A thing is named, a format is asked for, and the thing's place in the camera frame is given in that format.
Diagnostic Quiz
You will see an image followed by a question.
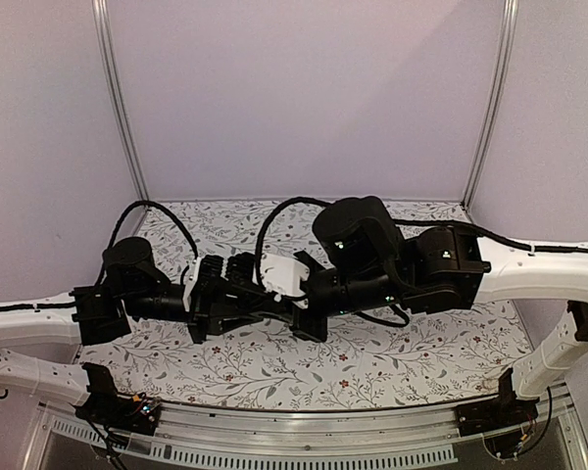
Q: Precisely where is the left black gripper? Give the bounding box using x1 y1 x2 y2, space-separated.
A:
122 277 264 346

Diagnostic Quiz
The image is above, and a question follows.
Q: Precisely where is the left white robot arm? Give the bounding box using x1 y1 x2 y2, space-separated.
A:
0 237 308 425

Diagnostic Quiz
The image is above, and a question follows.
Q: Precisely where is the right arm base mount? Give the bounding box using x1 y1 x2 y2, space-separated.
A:
453 367 553 462

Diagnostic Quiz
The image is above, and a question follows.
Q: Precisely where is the left aluminium frame post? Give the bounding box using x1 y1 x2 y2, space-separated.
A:
91 0 150 200

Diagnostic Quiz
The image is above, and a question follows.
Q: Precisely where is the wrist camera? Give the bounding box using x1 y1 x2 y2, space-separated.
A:
259 254 312 309
181 254 256 314

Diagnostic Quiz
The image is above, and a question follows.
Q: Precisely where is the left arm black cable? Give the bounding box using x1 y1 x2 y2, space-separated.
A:
105 200 202 265

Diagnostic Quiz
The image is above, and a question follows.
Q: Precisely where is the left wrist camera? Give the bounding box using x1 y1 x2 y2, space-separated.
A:
181 254 256 314

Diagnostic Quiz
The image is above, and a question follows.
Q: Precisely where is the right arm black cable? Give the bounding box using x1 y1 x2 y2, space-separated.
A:
252 196 334 290

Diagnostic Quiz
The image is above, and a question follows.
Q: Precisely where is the front aluminium rail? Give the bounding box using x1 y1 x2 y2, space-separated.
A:
24 384 588 469

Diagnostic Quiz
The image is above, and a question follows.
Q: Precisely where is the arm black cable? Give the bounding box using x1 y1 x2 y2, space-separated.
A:
105 200 202 265
252 196 334 290

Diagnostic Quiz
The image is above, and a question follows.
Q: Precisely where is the right aluminium frame post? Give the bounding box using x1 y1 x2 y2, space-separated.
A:
462 0 519 212

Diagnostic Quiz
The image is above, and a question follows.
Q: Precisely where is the floral patterned table mat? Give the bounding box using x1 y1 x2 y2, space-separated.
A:
75 201 532 411

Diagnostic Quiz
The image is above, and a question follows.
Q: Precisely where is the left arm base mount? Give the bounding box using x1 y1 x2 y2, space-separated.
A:
74 362 162 436

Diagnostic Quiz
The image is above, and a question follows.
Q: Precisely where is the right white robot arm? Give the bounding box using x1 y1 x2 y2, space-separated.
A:
255 196 588 427

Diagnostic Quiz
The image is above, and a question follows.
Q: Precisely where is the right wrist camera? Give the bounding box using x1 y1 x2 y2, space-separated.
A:
259 254 312 309

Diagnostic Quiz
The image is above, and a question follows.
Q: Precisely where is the aluminium frame post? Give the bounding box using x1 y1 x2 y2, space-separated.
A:
91 0 150 200
462 0 519 212

